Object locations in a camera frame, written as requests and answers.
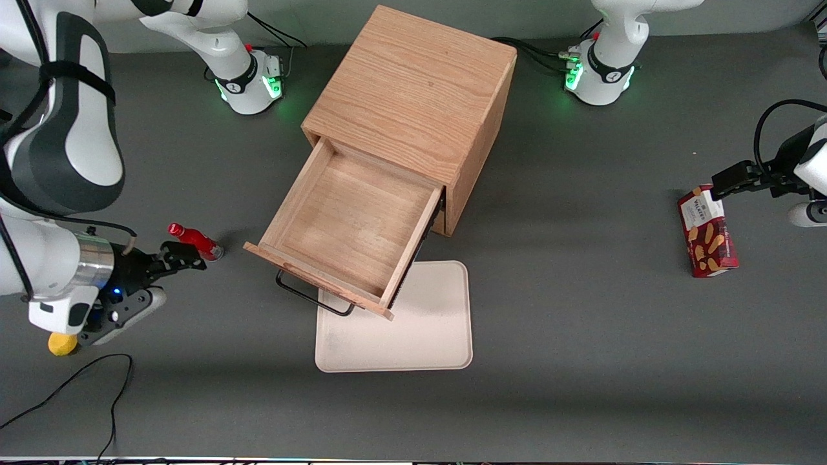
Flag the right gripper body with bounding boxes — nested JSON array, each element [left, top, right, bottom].
[[28, 254, 140, 335]]

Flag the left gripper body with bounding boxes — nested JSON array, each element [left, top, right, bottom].
[[772, 126, 827, 228]]

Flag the wooden drawer cabinet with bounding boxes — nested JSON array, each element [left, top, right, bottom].
[[302, 5, 519, 238]]

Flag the red plastic bottle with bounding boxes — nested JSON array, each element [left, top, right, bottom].
[[167, 223, 224, 262]]

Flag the yellow lemon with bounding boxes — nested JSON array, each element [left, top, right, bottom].
[[48, 333, 81, 357]]

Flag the red tartan shortbread box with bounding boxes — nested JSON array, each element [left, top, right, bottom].
[[677, 184, 740, 278]]

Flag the beige plastic tray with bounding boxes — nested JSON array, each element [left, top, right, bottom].
[[315, 260, 474, 373]]

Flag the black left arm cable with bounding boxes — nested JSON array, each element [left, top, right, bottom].
[[753, 99, 827, 176]]

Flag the thin black table cable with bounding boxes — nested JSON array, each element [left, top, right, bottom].
[[0, 353, 134, 463]]

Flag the black left base cables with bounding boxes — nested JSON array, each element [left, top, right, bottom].
[[491, 36, 585, 75]]

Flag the black base cables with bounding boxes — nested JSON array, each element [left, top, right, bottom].
[[247, 8, 308, 50], [491, 36, 585, 75]]

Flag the black right base cables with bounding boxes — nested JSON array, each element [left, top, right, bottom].
[[247, 8, 308, 50]]

